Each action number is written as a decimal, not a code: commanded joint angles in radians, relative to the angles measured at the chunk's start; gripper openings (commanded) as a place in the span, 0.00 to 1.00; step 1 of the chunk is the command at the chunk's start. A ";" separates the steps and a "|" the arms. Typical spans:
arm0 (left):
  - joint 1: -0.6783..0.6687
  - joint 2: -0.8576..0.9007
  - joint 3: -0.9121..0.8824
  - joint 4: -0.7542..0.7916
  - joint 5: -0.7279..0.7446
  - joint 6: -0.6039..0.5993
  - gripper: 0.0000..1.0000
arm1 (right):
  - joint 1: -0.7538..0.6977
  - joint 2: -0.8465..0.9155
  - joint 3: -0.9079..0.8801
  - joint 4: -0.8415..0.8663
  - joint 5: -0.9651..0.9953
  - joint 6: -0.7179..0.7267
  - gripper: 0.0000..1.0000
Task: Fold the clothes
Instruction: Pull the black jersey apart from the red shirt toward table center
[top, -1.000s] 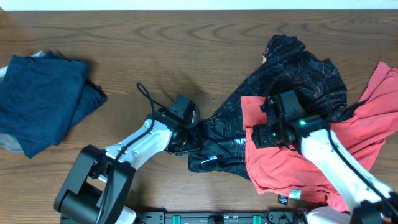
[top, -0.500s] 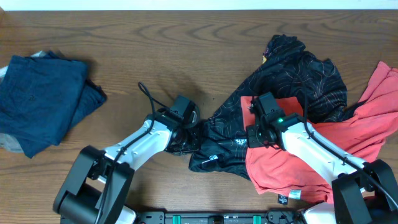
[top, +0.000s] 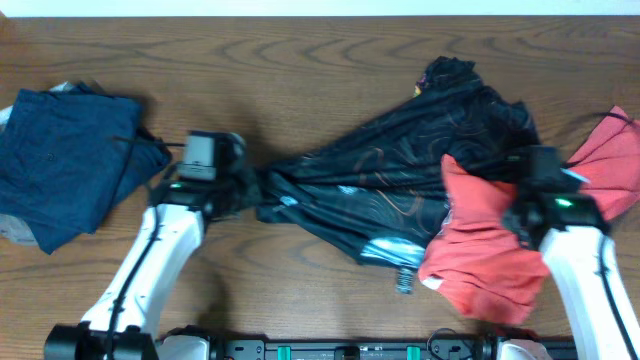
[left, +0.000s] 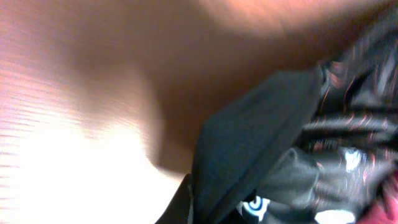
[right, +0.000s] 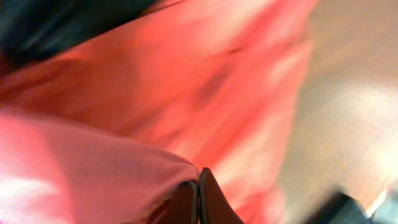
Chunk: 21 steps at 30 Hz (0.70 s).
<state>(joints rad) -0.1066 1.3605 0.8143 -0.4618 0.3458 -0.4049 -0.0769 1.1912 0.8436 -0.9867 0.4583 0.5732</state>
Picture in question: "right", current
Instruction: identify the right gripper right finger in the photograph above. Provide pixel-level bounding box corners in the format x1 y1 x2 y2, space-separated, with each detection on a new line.
199 167 244 224

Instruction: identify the black patterned jersey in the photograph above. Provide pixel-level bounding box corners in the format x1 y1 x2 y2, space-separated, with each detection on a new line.
1 0 156 76

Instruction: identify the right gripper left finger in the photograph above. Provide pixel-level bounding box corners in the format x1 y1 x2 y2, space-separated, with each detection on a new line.
147 181 198 224

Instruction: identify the red printed t-shirt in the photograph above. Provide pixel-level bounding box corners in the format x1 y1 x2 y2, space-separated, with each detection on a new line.
1 0 316 223

